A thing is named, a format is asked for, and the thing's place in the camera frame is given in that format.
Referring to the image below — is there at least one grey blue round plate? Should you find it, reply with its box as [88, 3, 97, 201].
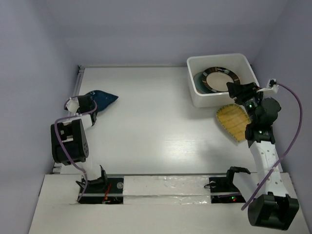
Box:
[193, 72, 211, 94]

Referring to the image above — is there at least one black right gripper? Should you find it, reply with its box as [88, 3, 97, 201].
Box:
[226, 81, 263, 124]

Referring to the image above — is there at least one white foam front panel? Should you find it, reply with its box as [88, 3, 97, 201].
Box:
[123, 175, 211, 205]

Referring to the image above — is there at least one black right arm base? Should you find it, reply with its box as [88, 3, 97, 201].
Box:
[204, 166, 251, 204]

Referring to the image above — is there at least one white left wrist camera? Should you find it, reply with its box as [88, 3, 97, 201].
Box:
[65, 97, 79, 115]

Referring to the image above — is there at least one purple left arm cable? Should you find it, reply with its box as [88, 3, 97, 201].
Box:
[54, 97, 98, 203]

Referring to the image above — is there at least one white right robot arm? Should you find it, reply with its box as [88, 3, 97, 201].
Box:
[224, 82, 299, 231]

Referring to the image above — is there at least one white plastic bin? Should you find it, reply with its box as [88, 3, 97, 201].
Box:
[187, 53, 259, 108]

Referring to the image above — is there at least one black rimmed beige plate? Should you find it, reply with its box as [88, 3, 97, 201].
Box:
[201, 67, 240, 93]

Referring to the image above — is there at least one dark blue leaf plate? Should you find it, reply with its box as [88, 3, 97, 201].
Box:
[87, 90, 118, 112]

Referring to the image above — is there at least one green yellow woven tray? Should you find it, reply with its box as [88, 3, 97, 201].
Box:
[216, 104, 251, 142]

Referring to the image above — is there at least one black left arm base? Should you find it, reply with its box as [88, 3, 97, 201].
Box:
[78, 177, 124, 205]

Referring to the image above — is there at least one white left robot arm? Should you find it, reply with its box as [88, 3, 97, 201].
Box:
[50, 95, 98, 176]

